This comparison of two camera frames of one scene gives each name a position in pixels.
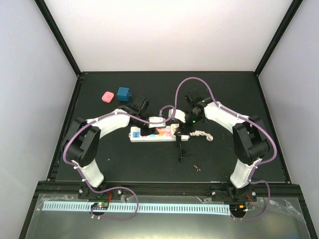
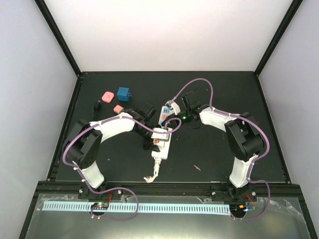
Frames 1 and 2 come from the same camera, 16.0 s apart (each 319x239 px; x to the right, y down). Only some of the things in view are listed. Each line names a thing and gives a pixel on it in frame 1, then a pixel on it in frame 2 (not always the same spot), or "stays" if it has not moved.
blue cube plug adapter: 123,94 stays
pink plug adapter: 107,96 stays
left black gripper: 153,131 → 148,145
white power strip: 135,136 → 165,152
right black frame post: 288,17 stays
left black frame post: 56,30 stays
